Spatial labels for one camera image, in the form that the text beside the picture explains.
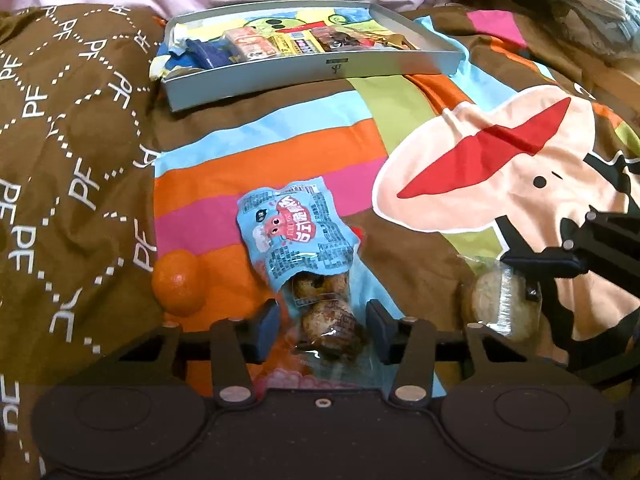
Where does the clear packet of braised eggs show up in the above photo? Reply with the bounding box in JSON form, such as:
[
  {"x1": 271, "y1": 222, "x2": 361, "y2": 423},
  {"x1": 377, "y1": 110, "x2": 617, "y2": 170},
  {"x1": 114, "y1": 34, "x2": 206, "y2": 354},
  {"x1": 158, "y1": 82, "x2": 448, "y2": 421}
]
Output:
[{"x1": 255, "y1": 259, "x2": 404, "y2": 394}]

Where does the clear round cake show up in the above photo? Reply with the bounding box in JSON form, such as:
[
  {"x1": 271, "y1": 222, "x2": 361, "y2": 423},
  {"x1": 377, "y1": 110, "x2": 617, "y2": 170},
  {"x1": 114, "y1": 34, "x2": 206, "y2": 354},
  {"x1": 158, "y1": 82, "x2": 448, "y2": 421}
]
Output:
[{"x1": 459, "y1": 256, "x2": 542, "y2": 344}]

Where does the blue sausage snack packet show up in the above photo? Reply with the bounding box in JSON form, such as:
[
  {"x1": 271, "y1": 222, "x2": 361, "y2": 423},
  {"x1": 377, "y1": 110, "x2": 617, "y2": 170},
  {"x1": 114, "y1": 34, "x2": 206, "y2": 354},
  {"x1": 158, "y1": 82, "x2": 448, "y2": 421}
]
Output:
[{"x1": 236, "y1": 177, "x2": 359, "y2": 292}]

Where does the white navy sachet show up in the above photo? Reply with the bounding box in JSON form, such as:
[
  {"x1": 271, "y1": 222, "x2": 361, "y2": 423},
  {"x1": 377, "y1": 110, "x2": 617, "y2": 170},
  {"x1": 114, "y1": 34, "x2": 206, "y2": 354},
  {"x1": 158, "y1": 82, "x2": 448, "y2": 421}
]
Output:
[{"x1": 186, "y1": 39, "x2": 235, "y2": 70}]

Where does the gold foil snack packet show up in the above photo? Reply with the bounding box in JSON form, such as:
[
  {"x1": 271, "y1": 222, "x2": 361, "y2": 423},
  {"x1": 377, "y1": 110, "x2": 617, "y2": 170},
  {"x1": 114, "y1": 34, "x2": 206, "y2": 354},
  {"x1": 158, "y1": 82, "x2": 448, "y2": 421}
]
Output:
[{"x1": 363, "y1": 30, "x2": 416, "y2": 51}]

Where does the orange white rice cracker pack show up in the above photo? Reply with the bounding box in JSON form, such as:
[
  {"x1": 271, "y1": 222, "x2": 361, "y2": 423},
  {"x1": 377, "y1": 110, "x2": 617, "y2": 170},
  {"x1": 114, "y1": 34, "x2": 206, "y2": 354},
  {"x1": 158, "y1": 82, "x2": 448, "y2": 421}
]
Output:
[{"x1": 224, "y1": 27, "x2": 279, "y2": 62}]

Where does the yellow snack packet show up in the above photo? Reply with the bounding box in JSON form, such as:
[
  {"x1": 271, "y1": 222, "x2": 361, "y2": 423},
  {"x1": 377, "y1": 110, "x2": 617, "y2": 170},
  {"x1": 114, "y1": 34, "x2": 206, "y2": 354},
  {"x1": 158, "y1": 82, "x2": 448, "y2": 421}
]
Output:
[{"x1": 268, "y1": 30, "x2": 324, "y2": 56}]

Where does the dark dried fruit packet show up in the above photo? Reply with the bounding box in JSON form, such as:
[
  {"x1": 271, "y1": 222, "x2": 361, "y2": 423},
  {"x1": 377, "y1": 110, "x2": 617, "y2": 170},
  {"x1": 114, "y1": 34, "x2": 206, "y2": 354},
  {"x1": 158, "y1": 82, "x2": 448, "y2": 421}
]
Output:
[{"x1": 310, "y1": 26, "x2": 375, "y2": 52}]

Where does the orange tangerine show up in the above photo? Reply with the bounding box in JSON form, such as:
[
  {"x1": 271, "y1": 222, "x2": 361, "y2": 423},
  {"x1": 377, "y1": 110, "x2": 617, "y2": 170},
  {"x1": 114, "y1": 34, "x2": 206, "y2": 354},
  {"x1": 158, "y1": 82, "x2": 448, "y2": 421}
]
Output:
[{"x1": 151, "y1": 249, "x2": 206, "y2": 318}]

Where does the colourful cartoon bed sheet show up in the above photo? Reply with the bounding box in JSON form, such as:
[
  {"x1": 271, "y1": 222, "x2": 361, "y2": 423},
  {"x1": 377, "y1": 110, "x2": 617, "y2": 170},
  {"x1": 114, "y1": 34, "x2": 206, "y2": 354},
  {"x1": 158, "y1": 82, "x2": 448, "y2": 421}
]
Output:
[{"x1": 153, "y1": 9, "x2": 639, "y2": 332}]

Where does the brown PF patterned quilt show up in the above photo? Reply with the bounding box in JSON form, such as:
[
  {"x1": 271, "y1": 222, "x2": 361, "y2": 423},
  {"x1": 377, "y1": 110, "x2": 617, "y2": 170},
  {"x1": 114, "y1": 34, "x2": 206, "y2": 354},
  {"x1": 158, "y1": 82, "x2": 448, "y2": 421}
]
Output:
[{"x1": 1, "y1": 4, "x2": 162, "y2": 479}]

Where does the grey tray with cartoon liner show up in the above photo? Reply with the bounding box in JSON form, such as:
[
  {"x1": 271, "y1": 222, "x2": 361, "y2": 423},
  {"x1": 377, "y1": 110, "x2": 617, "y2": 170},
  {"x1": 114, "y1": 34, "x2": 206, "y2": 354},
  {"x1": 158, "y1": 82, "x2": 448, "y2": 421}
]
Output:
[{"x1": 150, "y1": 0, "x2": 463, "y2": 112}]

